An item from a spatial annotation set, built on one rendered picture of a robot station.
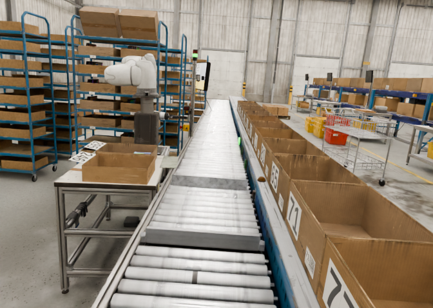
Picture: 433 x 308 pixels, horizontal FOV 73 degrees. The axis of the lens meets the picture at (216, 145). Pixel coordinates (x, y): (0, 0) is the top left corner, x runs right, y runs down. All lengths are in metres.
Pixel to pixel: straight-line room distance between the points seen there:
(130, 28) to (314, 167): 2.70
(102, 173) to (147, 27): 2.13
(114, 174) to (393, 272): 1.44
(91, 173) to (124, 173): 0.19
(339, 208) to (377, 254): 0.40
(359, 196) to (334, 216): 0.12
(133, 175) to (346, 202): 1.16
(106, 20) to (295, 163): 2.79
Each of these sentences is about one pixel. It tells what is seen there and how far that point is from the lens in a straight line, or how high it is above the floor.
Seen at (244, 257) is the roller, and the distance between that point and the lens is 1.18.
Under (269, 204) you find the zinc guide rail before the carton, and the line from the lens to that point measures 1.28.
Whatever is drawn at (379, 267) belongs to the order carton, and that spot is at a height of 0.98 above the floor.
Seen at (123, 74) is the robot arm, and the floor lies 1.37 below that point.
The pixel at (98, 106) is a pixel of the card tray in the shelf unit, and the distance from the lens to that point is 3.68.
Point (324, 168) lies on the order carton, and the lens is 1.57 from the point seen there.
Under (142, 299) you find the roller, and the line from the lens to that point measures 0.99.
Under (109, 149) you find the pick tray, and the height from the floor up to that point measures 0.80.
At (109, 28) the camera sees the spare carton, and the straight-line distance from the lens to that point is 3.72.
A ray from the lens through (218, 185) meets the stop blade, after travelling 1.79.
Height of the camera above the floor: 1.40
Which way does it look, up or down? 13 degrees down
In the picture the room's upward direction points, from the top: 4 degrees clockwise
